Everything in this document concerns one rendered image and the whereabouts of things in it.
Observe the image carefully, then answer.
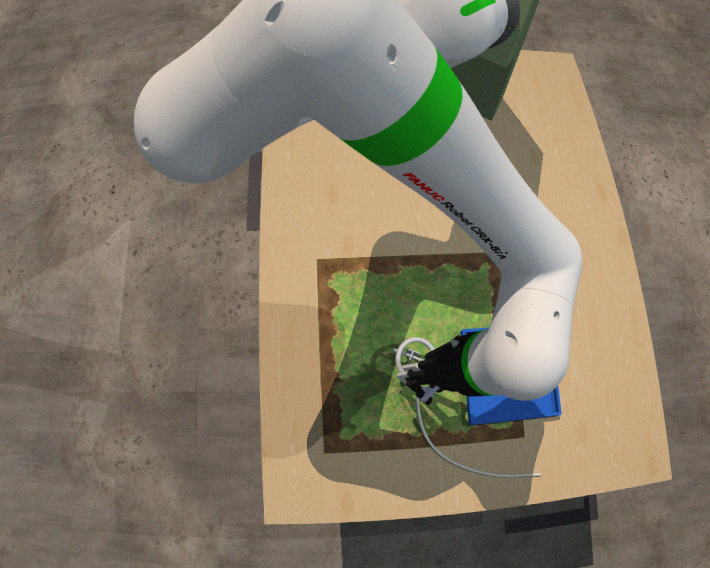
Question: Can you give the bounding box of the green grass patch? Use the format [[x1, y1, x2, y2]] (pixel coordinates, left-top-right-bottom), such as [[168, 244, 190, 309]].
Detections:
[[317, 253, 525, 454]]

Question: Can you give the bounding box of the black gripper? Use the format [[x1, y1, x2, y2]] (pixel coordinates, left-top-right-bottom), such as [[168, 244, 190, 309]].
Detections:
[[396, 341, 457, 405]]

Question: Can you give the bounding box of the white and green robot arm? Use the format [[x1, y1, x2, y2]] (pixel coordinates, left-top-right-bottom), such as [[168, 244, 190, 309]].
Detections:
[[134, 0, 582, 401]]

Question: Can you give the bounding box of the white ring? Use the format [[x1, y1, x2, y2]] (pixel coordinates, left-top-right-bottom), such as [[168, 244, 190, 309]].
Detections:
[[396, 337, 434, 373]]

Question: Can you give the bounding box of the blue tray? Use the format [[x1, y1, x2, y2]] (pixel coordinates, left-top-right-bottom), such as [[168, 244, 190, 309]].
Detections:
[[466, 386, 562, 425]]

